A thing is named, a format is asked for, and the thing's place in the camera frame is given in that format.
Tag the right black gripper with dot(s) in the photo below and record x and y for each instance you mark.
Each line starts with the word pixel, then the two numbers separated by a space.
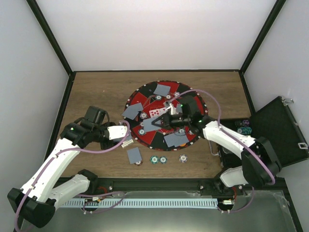
pixel 168 123

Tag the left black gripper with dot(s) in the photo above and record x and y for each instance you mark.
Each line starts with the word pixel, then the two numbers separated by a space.
pixel 104 146

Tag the face up hearts card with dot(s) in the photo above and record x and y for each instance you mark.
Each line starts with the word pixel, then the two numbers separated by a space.
pixel 162 110
pixel 155 113

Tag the blue playing card deck box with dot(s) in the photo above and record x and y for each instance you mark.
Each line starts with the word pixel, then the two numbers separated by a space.
pixel 127 142

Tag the blue card seat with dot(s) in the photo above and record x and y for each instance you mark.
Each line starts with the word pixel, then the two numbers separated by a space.
pixel 128 114
pixel 159 90
pixel 179 139

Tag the teal poker chip stack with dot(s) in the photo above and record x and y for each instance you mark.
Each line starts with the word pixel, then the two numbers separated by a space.
pixel 154 159

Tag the brown poker chip stack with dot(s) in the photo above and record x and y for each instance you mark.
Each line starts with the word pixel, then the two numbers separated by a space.
pixel 139 163

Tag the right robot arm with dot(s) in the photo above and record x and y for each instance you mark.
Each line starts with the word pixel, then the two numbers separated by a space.
pixel 259 162

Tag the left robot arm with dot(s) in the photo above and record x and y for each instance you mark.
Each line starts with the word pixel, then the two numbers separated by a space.
pixel 38 199

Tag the purple white poker chip stack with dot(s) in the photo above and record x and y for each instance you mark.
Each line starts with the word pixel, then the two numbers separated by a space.
pixel 183 158

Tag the teal chip row in case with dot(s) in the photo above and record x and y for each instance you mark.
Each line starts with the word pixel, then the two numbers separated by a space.
pixel 244 130

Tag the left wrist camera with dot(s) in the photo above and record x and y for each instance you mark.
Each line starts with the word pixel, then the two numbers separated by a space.
pixel 116 132

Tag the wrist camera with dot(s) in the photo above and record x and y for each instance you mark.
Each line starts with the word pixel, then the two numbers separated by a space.
pixel 116 132
pixel 189 105

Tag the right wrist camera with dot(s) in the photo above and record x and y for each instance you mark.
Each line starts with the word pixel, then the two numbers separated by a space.
pixel 189 105

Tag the black aluminium frame rail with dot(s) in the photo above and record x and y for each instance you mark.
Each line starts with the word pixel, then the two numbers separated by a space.
pixel 210 186

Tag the light blue slotted cable duct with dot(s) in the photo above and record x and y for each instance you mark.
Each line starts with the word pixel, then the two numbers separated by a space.
pixel 145 203

